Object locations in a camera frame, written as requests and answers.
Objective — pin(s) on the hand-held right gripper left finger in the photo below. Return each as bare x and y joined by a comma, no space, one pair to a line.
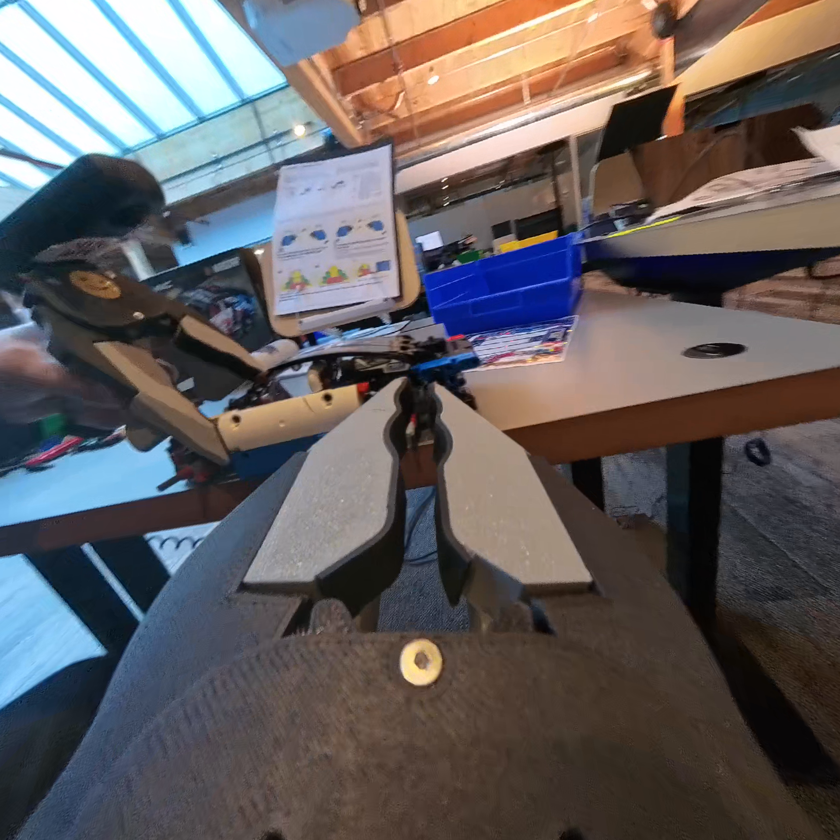
334,512

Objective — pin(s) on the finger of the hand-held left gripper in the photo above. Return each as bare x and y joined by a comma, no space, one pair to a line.
164,400
216,364

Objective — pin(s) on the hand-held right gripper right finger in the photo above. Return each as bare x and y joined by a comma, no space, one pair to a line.
512,525

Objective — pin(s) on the toy brick race car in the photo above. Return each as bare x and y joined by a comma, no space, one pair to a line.
282,413

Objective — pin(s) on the white desk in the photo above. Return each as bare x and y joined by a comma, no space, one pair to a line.
623,394
689,256

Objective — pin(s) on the black desk leg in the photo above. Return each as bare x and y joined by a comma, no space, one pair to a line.
695,525
98,590

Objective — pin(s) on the person's left hand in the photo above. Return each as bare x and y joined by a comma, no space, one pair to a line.
33,384

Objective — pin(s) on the open instruction booklet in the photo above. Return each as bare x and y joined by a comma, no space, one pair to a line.
279,354

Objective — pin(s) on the black toy car box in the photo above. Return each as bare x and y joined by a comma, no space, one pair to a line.
216,295

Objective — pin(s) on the pile of small toy bricks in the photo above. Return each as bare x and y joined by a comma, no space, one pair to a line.
52,453

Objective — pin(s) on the printed instruction sheet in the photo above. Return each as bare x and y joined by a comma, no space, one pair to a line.
334,229

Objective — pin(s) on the colourful sticker sheet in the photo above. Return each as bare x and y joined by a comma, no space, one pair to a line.
525,341

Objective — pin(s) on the blue plastic bin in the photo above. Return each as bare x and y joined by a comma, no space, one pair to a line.
499,295

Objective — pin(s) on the yellow plastic bin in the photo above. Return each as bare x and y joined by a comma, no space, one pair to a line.
525,244

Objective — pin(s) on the loose paper sheets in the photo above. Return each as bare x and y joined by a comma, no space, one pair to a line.
754,184

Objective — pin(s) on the black board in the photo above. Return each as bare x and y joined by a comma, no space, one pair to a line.
636,118

